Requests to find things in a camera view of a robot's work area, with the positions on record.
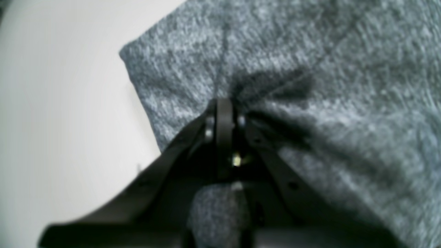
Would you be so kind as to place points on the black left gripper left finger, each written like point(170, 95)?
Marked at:
point(152, 211)

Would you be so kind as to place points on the grey long-sleeve T-shirt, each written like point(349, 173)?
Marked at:
point(354, 86)

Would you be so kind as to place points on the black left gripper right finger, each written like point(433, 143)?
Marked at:
point(285, 211)

